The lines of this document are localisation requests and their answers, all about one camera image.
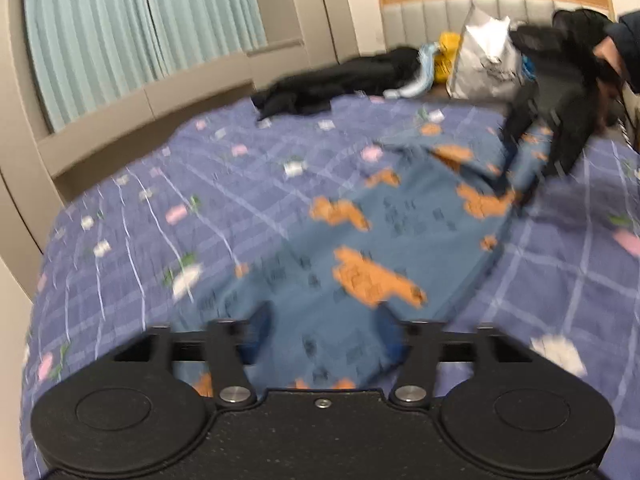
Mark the white printed plastic bag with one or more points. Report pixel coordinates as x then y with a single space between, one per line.
487 66

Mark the wooden padded headboard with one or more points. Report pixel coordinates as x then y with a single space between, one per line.
418 22

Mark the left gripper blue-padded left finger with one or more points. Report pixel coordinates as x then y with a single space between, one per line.
232 345

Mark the blue pants with orange cars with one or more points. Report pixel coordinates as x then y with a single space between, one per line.
416 237

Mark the beige built-in cabinet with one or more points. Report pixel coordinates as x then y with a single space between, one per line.
42 170

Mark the black clothing pile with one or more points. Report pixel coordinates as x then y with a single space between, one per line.
311 92

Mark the dark sleeved right forearm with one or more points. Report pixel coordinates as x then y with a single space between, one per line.
625 34

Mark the purple checked floral quilt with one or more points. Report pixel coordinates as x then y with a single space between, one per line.
139 249

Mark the light green curtain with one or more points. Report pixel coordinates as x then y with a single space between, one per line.
90 53

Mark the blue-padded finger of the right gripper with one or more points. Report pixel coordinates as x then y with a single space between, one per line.
569 140
521 115

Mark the light blue folded towel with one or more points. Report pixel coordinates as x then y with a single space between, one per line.
422 79

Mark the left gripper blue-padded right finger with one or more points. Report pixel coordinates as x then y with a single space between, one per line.
414 348

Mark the yellow package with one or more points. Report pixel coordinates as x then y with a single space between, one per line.
447 51

